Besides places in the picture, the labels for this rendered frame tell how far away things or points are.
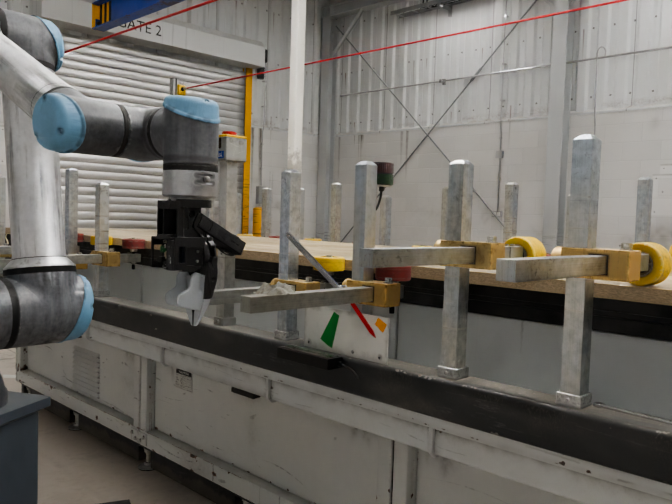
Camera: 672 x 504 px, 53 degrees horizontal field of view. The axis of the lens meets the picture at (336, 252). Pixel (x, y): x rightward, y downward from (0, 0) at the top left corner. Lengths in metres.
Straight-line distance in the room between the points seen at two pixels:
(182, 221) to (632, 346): 0.87
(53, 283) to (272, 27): 10.19
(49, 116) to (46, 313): 0.54
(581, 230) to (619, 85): 7.94
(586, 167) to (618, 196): 7.73
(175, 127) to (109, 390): 2.06
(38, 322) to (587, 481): 1.12
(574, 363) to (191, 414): 1.62
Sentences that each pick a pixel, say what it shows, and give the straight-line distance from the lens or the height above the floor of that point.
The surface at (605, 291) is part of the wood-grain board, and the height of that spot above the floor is 0.89.
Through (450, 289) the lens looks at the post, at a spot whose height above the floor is 0.88.
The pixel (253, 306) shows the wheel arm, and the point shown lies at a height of 0.84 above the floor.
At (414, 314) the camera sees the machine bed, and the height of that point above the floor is 0.78.
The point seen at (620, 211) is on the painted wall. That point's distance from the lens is 8.91.
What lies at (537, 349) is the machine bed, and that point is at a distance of 1.49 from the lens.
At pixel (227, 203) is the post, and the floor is 1.04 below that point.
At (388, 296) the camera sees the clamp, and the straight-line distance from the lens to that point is 1.43.
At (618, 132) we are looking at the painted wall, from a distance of 9.01.
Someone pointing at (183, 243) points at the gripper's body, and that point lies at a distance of 1.10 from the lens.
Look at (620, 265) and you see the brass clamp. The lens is 1.16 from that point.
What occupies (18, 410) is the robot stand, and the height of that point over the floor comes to 0.60.
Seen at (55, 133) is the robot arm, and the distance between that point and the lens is 1.14.
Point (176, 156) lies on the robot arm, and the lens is 1.11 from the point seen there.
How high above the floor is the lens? 1.01
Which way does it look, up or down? 3 degrees down
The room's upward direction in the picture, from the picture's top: 2 degrees clockwise
